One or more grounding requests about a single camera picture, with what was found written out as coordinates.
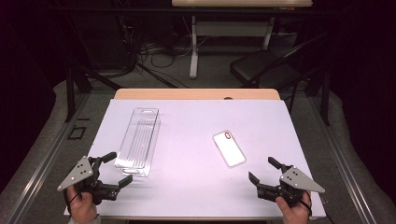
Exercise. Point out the person's right hand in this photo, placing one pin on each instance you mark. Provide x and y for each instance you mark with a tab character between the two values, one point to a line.
294	214

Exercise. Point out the wooden table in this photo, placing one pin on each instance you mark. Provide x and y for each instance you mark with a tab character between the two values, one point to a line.
186	93

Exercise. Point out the white table mat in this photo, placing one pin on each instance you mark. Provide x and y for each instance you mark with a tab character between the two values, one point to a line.
193	130

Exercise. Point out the clear plastic packaging box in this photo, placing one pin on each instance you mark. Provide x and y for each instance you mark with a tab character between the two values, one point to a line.
137	143

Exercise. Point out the black folding chair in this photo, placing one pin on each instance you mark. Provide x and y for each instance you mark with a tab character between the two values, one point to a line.
258	67

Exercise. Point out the person's left hand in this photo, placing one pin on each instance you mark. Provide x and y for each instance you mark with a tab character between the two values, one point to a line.
81	208

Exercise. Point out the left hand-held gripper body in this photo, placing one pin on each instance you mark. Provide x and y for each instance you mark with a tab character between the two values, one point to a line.
76	175

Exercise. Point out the translucent white phone case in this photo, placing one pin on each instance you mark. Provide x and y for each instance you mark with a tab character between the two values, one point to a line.
229	149

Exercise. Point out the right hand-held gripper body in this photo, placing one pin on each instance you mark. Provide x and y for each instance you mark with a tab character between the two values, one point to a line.
299	182

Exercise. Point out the black metal stand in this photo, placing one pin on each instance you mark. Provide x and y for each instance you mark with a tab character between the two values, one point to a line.
325	99
70	93

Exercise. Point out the white-framed desk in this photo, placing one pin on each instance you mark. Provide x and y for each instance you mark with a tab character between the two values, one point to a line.
193	46

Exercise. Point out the metal floor rail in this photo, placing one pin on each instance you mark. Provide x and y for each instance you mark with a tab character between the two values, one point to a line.
345	168
46	161

